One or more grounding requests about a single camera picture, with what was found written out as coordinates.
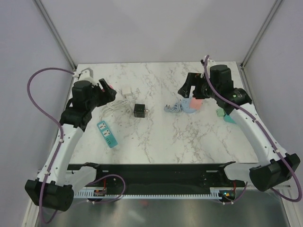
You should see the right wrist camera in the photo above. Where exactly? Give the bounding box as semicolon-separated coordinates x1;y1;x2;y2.
201;55;215;68

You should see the left aluminium frame post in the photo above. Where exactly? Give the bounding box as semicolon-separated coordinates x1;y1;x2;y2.
33;0;77;70

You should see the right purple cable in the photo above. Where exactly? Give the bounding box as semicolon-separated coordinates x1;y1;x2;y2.
203;54;300;203

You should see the teal triangular power strip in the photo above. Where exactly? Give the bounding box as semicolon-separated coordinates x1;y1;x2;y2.
223;115;236;124

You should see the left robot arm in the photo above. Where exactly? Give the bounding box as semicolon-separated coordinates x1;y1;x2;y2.
25;78;116;211

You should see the aluminium frame post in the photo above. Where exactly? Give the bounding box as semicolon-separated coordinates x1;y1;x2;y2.
33;0;77;70
240;0;284;70

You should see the blue round power strip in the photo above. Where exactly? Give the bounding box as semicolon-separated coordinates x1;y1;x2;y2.
164;98;196;114

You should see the pink cube socket adapter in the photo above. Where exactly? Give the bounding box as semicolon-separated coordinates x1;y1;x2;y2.
189;97;203;111

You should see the white plug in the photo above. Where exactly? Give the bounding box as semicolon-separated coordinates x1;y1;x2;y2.
121;87;133;98

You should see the green plug adapter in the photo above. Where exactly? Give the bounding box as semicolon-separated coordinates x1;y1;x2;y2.
216;108;225;117

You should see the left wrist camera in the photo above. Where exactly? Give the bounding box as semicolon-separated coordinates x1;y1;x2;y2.
73;68;94;83

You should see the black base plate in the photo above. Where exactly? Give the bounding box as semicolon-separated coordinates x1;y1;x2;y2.
66;162;251;197

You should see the white cord of teal strip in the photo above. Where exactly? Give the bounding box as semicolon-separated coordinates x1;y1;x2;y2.
100;99;131;121

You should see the black cube plug adapter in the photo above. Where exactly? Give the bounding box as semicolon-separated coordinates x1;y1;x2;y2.
133;104;148;118

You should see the purple cable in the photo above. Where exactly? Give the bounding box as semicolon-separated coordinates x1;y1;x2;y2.
27;68;76;224
203;54;300;203

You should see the teal rectangular power strip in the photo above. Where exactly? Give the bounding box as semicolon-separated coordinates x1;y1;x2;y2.
97;121;118;148

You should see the white cable duct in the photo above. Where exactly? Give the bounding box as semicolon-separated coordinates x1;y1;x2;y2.
74;187;236;200

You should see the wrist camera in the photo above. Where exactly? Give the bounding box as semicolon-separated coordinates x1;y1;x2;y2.
73;68;94;83
201;55;215;68

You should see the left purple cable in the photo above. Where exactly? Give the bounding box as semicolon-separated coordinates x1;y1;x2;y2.
27;68;76;224

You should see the right aluminium frame post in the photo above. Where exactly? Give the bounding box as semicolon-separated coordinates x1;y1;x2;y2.
240;0;284;70

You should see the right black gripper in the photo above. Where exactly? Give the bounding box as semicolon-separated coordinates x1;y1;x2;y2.
178;72;219;100

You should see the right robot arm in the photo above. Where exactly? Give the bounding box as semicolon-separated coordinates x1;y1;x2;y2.
178;65;301;192

